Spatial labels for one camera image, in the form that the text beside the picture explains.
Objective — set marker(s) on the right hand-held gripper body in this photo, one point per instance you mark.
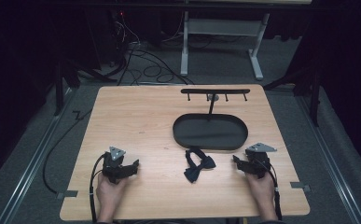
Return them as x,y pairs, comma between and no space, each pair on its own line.
257,161

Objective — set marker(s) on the black bow tie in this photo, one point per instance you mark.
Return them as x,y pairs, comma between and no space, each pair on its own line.
197,168

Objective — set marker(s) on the black metal stand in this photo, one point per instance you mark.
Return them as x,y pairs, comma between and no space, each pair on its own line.
315,93
59,87

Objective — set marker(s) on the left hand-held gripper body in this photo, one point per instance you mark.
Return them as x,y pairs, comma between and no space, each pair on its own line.
112,165

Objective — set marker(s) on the grey tape strip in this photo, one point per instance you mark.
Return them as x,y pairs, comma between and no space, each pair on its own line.
66,194
300,186

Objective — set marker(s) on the person's right hand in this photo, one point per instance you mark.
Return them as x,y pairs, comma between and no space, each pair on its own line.
262,189

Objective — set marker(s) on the person's left hand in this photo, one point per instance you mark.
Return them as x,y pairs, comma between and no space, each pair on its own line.
109,194

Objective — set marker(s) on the white metal desk frame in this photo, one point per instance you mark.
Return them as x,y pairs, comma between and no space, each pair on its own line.
221,27

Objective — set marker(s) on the metal floor rail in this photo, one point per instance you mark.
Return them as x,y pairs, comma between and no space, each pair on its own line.
35,158
330,155

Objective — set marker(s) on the black hook stand with tray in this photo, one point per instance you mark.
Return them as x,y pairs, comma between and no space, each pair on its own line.
211,132

